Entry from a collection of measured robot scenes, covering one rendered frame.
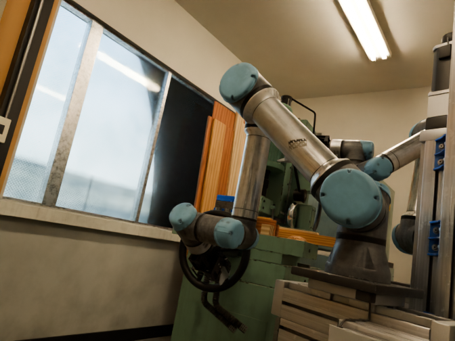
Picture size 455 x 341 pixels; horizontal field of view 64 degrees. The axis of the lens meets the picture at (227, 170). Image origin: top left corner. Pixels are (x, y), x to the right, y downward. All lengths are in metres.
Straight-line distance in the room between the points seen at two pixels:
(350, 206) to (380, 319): 0.24
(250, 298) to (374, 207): 0.80
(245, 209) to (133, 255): 1.94
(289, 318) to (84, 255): 1.86
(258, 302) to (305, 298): 0.50
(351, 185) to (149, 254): 2.37
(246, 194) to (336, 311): 0.38
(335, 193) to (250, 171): 0.34
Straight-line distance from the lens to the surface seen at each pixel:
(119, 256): 2.81
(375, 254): 0.91
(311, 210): 1.73
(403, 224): 1.49
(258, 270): 1.44
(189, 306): 1.58
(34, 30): 2.40
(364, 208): 0.77
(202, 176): 3.16
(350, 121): 4.25
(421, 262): 1.09
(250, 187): 1.03
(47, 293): 2.57
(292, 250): 1.40
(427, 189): 1.12
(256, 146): 1.06
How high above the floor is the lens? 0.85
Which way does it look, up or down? 11 degrees up
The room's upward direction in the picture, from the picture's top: 10 degrees clockwise
